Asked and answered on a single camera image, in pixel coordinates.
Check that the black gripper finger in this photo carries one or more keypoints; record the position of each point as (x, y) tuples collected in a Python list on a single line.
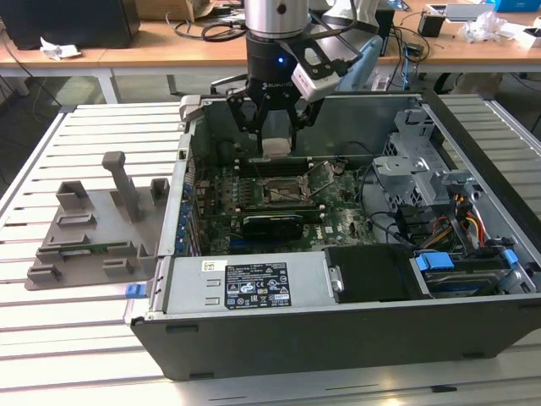
[(310, 112), (245, 112)]

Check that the silver CPU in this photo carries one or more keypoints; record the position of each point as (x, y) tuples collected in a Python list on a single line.
[(277, 148)]

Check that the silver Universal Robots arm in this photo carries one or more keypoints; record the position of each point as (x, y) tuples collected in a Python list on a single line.
[(270, 17)]

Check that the CPU socket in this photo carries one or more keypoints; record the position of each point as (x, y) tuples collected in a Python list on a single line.
[(277, 185)]

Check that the locking lever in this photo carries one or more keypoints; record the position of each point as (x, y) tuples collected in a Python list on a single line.
[(256, 169)]

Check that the coin battery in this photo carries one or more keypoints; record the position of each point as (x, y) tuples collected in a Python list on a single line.
[(340, 168)]

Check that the long wooden desk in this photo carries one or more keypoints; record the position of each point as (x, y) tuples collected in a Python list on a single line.
[(190, 59)]

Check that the green motherboard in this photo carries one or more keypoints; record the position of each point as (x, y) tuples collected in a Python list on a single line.
[(344, 211)]

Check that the metal drive cage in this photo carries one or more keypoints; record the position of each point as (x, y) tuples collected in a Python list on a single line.
[(406, 169)]

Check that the black speaker box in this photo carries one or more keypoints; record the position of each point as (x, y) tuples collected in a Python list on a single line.
[(389, 29)]

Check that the blue card retainer clip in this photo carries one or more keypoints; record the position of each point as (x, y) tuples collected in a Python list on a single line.
[(184, 210), (181, 245), (182, 233), (183, 221)]

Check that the cardboard box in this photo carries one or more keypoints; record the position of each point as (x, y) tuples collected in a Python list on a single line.
[(169, 9)]

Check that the black graphics card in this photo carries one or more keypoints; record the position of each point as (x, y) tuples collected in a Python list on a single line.
[(270, 228)]

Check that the small black cube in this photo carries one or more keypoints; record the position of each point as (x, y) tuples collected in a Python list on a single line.
[(431, 26)]

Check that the black plastic shroud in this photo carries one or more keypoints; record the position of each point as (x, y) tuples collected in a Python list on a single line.
[(367, 270)]

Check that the grey parts rack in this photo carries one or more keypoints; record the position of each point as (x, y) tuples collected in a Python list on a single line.
[(110, 220)]

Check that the grey power supply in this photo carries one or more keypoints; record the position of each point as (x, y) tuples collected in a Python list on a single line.
[(190, 279)]

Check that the grey tray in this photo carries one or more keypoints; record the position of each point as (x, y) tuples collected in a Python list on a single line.
[(469, 12)]

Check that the clear plastic bag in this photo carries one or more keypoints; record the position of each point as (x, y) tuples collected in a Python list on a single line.
[(482, 27)]

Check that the black desktop computer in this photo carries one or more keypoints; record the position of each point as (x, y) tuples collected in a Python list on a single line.
[(76, 21)]

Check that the blue disk carrier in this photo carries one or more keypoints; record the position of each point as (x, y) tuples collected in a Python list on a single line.
[(435, 261)]

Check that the crumpled white paper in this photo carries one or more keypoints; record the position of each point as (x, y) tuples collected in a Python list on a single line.
[(59, 50)]

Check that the green RAM stick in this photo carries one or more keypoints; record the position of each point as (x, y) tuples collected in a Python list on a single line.
[(97, 247)]

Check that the blue case latch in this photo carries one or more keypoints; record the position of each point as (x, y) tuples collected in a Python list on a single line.
[(135, 292)]

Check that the white box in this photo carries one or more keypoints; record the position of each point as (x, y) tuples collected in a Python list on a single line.
[(513, 34)]

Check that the hard disk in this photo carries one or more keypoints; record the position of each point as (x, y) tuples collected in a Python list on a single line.
[(456, 281)]

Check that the black and grey PC case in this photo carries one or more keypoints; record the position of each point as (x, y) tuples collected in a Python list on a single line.
[(338, 338)]

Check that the blue box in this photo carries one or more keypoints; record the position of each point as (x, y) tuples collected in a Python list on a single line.
[(517, 5)]

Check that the blue plastic clip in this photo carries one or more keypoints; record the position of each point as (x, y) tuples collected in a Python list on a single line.
[(510, 257)]

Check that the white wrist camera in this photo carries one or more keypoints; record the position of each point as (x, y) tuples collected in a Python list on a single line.
[(313, 82)]

